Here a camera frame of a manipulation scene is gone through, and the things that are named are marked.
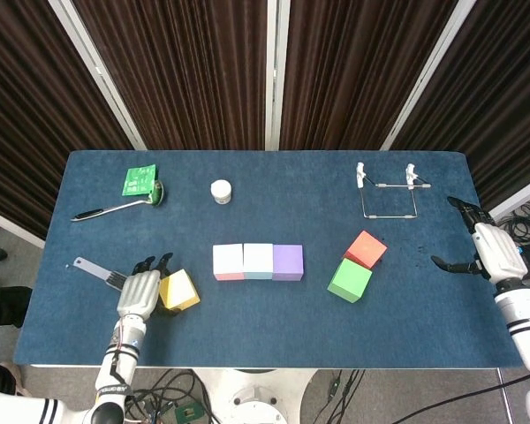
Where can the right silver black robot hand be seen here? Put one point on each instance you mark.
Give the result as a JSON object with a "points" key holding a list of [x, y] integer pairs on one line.
{"points": [[499, 252]]}

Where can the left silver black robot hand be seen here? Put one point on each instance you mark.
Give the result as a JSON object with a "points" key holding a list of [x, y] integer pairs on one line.
{"points": [[139, 293]]}

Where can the yellow cube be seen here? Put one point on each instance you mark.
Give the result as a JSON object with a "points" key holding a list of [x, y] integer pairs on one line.
{"points": [[181, 291]]}

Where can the pink cube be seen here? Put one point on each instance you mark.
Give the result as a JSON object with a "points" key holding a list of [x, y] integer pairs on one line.
{"points": [[228, 260]]}

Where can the purple cube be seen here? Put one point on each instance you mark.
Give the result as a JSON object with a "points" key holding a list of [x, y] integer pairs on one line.
{"points": [[288, 262]]}

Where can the green cube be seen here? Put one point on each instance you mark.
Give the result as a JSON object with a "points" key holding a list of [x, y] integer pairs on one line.
{"points": [[349, 280]]}

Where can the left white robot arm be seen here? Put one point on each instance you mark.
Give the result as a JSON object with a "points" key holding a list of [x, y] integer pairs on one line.
{"points": [[115, 375]]}

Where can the light blue cube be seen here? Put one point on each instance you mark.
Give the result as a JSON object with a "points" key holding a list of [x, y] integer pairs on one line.
{"points": [[258, 260]]}

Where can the red orange cube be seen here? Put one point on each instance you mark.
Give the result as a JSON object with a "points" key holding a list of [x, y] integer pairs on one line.
{"points": [[365, 249]]}

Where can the grey brush black bristles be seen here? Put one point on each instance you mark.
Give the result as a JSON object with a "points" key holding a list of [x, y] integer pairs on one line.
{"points": [[97, 270]]}

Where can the blue table mat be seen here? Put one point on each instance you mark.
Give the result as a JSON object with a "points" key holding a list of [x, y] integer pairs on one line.
{"points": [[247, 331]]}

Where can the green packet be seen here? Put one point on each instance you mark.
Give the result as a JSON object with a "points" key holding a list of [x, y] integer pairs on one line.
{"points": [[139, 179]]}

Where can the green floor circuit board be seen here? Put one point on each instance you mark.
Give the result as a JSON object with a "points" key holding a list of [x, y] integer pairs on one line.
{"points": [[187, 413]]}

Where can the small white jar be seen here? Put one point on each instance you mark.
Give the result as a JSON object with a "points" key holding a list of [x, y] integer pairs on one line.
{"points": [[221, 191]]}

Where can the black fabric object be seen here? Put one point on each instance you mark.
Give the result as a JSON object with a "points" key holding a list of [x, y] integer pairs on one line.
{"points": [[4, 305]]}

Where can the brown curtain partition panel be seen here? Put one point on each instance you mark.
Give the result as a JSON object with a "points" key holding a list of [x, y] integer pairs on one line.
{"points": [[358, 66], [172, 66], [503, 88], [17, 110]]}

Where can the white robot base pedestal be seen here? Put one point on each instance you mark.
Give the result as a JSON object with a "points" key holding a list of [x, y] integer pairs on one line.
{"points": [[254, 397]]}

